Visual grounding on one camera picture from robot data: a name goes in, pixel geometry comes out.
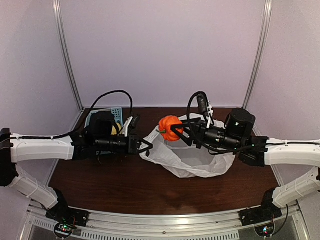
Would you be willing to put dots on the left aluminium corner post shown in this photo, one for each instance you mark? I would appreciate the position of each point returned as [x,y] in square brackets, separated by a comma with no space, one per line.
[65,53]

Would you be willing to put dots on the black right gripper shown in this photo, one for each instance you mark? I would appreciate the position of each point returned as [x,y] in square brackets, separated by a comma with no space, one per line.
[199,129]

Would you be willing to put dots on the circuit board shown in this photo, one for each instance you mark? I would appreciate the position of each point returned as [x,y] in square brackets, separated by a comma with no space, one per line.
[62,230]
[265,230]

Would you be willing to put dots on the left circuit board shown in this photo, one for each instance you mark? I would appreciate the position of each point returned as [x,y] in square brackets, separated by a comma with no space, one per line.
[62,230]

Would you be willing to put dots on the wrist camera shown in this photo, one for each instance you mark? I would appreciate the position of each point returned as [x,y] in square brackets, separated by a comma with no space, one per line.
[205,109]
[130,124]

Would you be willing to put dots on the right circuit board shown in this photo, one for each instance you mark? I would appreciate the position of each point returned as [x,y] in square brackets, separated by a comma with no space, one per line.
[265,230]

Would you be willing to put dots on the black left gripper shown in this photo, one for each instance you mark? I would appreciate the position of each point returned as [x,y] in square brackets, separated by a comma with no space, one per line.
[132,145]

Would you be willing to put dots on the right aluminium corner post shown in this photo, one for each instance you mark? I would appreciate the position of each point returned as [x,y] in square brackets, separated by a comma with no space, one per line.
[263,36]

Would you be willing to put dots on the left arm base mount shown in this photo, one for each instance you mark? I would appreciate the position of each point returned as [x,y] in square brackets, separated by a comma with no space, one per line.
[62,213]

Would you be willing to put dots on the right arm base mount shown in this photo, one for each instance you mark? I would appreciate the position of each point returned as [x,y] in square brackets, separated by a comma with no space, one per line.
[267,211]

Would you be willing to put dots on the light blue plastic basket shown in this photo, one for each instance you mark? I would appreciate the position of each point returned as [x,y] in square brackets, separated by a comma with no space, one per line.
[116,111]

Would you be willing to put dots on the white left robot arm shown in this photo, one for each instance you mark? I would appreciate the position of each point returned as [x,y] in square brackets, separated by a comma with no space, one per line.
[15,148]

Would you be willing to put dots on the red pumpkin toy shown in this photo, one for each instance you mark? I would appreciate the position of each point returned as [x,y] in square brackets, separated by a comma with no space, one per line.
[164,128]

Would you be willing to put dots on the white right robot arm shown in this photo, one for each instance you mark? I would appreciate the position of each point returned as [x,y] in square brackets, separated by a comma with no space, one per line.
[292,152]

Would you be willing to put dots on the white plastic bag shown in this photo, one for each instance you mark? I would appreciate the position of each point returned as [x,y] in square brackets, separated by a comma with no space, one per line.
[180,159]

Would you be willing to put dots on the aluminium corner post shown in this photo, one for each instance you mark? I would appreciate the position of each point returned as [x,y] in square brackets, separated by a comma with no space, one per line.
[263,36]
[65,53]

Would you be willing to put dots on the aluminium front rail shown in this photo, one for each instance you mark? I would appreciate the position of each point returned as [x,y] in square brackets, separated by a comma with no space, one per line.
[224,225]

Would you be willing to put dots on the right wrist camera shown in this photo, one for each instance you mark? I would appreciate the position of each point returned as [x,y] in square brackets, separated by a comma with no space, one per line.
[205,109]

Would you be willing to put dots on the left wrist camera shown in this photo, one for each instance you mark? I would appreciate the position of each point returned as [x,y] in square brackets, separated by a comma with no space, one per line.
[130,124]

